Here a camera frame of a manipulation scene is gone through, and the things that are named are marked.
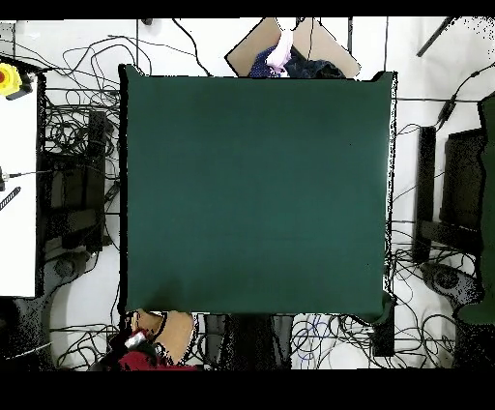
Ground orange terry towel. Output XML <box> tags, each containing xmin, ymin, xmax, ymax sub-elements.
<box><xmin>130</xmin><ymin>308</ymin><xmax>195</xmax><ymax>366</ymax></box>

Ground dark green table cloth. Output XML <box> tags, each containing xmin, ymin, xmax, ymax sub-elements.
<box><xmin>117</xmin><ymin>63</ymin><xmax>399</xmax><ymax>324</ymax></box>

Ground blue dotted garment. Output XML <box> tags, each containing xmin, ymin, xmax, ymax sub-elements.
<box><xmin>247</xmin><ymin>44</ymin><xmax>285</xmax><ymax>78</ymax></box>

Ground dark navy garment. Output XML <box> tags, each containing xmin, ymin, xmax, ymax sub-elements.
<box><xmin>283</xmin><ymin>45</ymin><xmax>346</xmax><ymax>79</ymax></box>

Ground black equipment stand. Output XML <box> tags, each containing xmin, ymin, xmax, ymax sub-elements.
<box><xmin>411</xmin><ymin>126</ymin><xmax>485</xmax><ymax>264</ymax></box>
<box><xmin>38</xmin><ymin>109</ymin><xmax>117</xmax><ymax>260</ymax></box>

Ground white pink garment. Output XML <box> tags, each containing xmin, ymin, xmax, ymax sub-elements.
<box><xmin>265</xmin><ymin>28</ymin><xmax>295</xmax><ymax>76</ymax></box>

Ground brown cardboard box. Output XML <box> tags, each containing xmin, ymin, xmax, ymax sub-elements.
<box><xmin>224</xmin><ymin>16</ymin><xmax>363</xmax><ymax>79</ymax></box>

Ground grey stand base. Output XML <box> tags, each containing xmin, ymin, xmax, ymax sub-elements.
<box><xmin>42</xmin><ymin>250</ymin><xmax>92</xmax><ymax>295</ymax></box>
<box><xmin>421</xmin><ymin>261</ymin><xmax>484</xmax><ymax>310</ymax></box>

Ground white desk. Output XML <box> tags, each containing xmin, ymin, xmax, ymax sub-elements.
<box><xmin>0</xmin><ymin>74</ymin><xmax>38</xmax><ymax>298</ymax></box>

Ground dark green draped fabric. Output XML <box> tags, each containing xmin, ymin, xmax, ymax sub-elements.
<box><xmin>455</xmin><ymin>92</ymin><xmax>495</xmax><ymax>326</ymax></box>

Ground black rod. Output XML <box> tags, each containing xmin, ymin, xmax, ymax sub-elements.
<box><xmin>416</xmin><ymin>15</ymin><xmax>458</xmax><ymax>58</ymax></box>

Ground black button holder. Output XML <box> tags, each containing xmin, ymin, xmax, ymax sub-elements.
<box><xmin>5</xmin><ymin>70</ymin><xmax>36</xmax><ymax>102</ymax></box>

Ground yellow emergency stop button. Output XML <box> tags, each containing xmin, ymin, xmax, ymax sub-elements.
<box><xmin>0</xmin><ymin>62</ymin><xmax>23</xmax><ymax>98</ymax></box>

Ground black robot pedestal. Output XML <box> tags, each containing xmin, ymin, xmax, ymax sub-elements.
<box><xmin>202</xmin><ymin>313</ymin><xmax>294</xmax><ymax>370</ymax></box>

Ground blue cable loops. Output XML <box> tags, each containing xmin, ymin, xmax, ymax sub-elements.
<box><xmin>292</xmin><ymin>314</ymin><xmax>331</xmax><ymax>364</ymax></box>

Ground black cable with adapter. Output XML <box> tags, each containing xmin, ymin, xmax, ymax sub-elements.
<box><xmin>434</xmin><ymin>61</ymin><xmax>495</xmax><ymax>130</ymax></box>

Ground black ribbed strap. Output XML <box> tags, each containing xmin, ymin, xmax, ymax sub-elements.
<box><xmin>0</xmin><ymin>186</ymin><xmax>21</xmax><ymax>212</ymax></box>

